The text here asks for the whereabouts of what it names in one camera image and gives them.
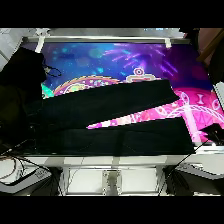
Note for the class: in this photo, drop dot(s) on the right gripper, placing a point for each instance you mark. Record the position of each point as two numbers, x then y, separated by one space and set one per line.
211 132

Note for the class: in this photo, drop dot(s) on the black pants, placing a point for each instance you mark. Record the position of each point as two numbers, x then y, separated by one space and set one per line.
110 133

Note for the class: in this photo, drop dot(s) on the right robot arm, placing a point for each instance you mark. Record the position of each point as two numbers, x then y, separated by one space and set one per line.
193 180

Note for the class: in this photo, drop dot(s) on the black garment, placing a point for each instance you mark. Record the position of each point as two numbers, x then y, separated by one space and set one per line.
21 68

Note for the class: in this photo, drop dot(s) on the silver frame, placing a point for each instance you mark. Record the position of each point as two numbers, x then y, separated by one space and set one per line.
113 160

